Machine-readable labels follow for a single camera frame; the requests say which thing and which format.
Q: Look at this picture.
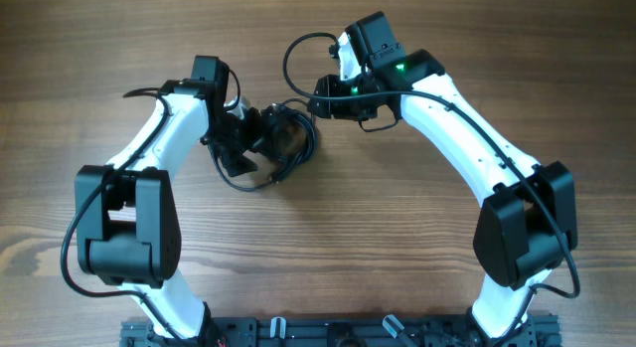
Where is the black USB cable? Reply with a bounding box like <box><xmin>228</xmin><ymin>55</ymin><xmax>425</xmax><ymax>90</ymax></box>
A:
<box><xmin>208</xmin><ymin>98</ymin><xmax>319</xmax><ymax>193</ymax></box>

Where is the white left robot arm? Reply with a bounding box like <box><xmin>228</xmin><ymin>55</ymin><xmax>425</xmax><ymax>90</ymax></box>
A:
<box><xmin>60</xmin><ymin>56</ymin><xmax>313</xmax><ymax>346</ymax></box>

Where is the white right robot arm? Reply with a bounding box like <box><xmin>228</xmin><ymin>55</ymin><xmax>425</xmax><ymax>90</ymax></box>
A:
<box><xmin>309</xmin><ymin>12</ymin><xmax>580</xmax><ymax>346</ymax></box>

